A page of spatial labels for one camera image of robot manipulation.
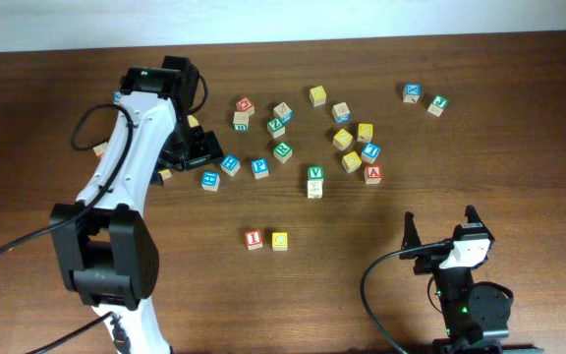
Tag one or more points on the wood block blue side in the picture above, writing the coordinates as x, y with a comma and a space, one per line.
283, 112

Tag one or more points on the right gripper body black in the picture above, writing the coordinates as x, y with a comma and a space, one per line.
429, 264

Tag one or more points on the green R block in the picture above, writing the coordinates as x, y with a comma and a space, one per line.
282, 152

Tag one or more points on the blue T block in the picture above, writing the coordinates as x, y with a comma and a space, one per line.
370, 152

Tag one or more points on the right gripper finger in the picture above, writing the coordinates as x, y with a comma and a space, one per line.
411, 239
472, 215

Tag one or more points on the green V block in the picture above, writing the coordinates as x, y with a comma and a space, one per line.
315, 181

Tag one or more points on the red A block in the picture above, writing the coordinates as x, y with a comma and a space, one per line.
373, 174

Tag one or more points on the blue P block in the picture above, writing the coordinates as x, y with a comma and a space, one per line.
260, 168

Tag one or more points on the wood block red side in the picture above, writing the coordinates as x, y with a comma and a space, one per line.
100, 149

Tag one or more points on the green Z block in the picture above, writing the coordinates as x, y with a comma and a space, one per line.
276, 128

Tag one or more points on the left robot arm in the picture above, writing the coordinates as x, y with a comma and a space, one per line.
104, 251

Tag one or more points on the blue E block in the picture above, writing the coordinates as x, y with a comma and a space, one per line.
210, 181

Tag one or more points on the yellow block right pair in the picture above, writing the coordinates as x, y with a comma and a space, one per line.
193, 121

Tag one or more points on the yellow block lower right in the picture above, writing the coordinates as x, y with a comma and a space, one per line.
351, 161

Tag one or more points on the wood block blue front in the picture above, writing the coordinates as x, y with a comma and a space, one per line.
341, 113

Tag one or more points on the blue X block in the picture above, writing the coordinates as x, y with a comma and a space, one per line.
412, 93

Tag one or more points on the blue F block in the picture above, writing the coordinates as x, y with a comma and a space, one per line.
230, 165

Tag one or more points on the yellow block centre right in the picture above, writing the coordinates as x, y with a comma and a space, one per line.
342, 139

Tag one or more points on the green J block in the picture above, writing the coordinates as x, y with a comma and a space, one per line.
438, 105

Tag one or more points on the yellow block upper right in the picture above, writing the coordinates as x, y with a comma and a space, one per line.
365, 132

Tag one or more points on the red G block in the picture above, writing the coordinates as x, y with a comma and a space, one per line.
245, 105

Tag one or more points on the yellow C block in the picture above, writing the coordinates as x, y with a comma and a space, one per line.
280, 241

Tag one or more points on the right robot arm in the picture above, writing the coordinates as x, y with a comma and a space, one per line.
475, 315

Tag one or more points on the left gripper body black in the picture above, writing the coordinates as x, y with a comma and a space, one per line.
198, 148

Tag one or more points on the wood block green side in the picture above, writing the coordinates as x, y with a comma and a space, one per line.
241, 121

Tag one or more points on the yellow block top centre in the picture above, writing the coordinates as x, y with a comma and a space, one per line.
318, 96

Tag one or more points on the yellow block mid left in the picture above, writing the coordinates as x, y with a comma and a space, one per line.
165, 174

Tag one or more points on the blue block far left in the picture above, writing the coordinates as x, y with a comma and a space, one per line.
116, 97

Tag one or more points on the red I block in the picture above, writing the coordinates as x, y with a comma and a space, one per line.
253, 239

